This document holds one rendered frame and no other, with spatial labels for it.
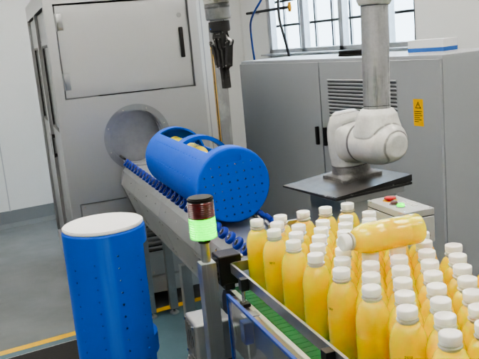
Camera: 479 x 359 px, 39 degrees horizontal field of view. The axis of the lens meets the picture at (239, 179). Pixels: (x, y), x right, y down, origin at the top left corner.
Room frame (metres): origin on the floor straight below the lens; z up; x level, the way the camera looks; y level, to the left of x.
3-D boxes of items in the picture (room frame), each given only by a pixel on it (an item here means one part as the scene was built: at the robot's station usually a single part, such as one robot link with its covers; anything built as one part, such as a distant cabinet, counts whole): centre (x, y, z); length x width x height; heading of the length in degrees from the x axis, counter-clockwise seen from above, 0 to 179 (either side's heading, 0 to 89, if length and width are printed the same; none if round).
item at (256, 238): (1.89, -0.04, 0.99); 0.07 x 0.07 x 0.19
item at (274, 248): (1.77, -0.08, 0.99); 0.07 x 0.07 x 0.19
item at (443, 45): (3.84, -1.13, 1.48); 0.24 x 0.12 x 0.08; 35
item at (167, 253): (3.99, 0.47, 0.31); 0.06 x 0.06 x 0.63; 19
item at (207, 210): (1.57, 0.10, 1.23); 0.06 x 0.06 x 0.04
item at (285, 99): (4.56, -0.79, 0.72); 2.15 x 0.54 x 1.45; 27
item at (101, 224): (2.30, 0.48, 1.03); 0.28 x 0.28 x 0.01
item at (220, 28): (2.48, 0.02, 1.64); 0.08 x 0.07 x 0.09; 33
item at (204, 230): (1.57, 0.10, 1.18); 0.06 x 0.06 x 0.05
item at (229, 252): (1.94, 0.06, 0.95); 0.10 x 0.07 x 0.10; 109
